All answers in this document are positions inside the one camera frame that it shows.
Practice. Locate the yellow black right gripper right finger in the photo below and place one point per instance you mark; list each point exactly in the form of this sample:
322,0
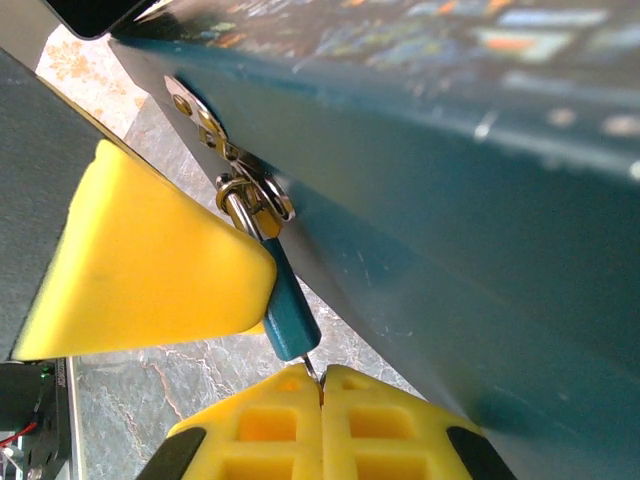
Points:
390,435

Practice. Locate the teal padlock with silver shackle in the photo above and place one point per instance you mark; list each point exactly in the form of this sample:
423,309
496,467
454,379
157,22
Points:
290,315

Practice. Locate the orange floral patterned cloth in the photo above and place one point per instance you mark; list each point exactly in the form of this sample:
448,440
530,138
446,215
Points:
85,70

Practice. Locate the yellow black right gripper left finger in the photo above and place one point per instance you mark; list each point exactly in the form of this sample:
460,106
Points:
280,430

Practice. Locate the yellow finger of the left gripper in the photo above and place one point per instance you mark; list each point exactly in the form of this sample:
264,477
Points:
254,328

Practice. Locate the large yellow finger of the left gripper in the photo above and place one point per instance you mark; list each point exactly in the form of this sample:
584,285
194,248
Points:
140,260

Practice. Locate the black glossy rounded object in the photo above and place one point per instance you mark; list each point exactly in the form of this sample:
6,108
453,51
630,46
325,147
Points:
95,15

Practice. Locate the teal box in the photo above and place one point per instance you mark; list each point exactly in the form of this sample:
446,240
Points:
450,200

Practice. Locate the silver metal hasp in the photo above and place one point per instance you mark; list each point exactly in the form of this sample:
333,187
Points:
210,125

